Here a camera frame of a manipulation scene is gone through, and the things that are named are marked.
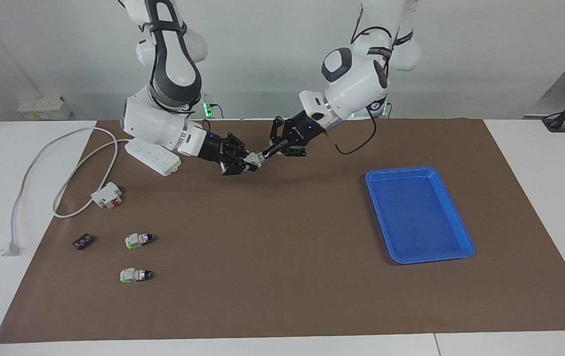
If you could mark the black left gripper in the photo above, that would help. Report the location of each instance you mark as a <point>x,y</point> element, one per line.
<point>305,131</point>

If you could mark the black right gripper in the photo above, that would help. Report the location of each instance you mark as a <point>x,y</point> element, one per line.
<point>214,147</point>

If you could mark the white green selector switch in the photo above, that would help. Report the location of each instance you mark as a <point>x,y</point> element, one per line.
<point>253,159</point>
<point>136,241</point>
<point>131,275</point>

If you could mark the white power strip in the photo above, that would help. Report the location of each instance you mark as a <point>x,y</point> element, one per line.
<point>156,160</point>

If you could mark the brown table mat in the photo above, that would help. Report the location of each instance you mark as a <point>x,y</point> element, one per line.
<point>262,247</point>

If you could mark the blue plastic tray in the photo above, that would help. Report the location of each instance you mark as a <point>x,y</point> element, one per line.
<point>421,217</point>

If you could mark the black terminal block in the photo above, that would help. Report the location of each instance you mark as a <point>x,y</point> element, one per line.
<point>82,242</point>

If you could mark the white cardboard boxes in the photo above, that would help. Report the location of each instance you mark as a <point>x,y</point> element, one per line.
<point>40,108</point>

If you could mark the white red switch block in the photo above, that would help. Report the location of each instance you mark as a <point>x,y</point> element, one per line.
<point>107,195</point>

